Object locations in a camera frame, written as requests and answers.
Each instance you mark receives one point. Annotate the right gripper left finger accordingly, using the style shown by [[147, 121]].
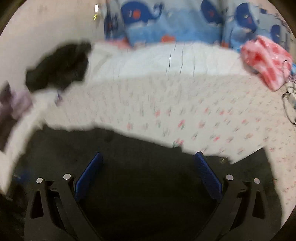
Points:
[[52, 211]]

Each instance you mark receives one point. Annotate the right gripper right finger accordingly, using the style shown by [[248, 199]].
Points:
[[242, 212]]

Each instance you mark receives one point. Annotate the black puffer jacket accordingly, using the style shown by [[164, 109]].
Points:
[[140, 191]]

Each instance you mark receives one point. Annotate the cherry print bed sheet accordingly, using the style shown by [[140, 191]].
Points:
[[231, 116]]

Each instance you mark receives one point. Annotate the purple patterned blanket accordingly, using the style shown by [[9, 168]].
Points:
[[13, 106]]

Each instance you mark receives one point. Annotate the pink checkered cloth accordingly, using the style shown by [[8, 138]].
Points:
[[270, 60]]

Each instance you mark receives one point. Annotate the black garment pile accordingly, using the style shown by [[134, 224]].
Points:
[[59, 69]]

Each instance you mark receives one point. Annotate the white striped duvet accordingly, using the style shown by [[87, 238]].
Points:
[[108, 63]]

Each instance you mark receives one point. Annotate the blue whale curtain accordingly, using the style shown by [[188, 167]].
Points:
[[227, 23]]

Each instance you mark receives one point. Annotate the pink pillow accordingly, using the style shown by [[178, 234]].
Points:
[[121, 43]]

